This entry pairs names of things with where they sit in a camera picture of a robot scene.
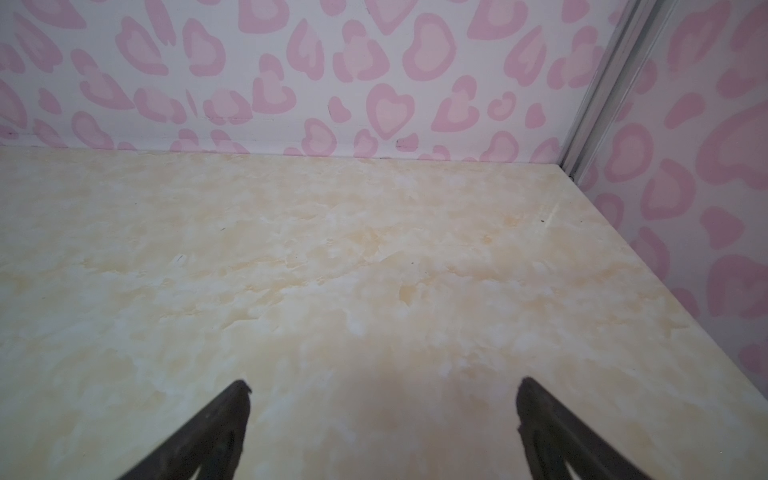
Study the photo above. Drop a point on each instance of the aluminium right back corner post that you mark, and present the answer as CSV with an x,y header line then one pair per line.
x,y
637,29

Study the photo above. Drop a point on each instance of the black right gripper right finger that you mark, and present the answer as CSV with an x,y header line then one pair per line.
x,y
559,445

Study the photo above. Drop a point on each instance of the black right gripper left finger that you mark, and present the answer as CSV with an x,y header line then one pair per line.
x,y
208,446

